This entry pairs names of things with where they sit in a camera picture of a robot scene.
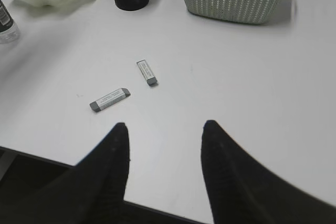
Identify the clear water bottle green label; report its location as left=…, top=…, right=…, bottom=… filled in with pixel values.
left=0, top=1, right=20, bottom=44

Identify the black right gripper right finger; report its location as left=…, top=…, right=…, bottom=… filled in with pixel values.
left=201, top=120, right=335, bottom=223

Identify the grey white eraser bottom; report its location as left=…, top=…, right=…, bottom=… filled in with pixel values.
left=89, top=88, right=131, bottom=112

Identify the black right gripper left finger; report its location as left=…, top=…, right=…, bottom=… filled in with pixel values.
left=1, top=123, right=130, bottom=223

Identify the grey white eraser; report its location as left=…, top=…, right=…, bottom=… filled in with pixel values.
left=136, top=60, right=158, bottom=86
left=89, top=88, right=131, bottom=112

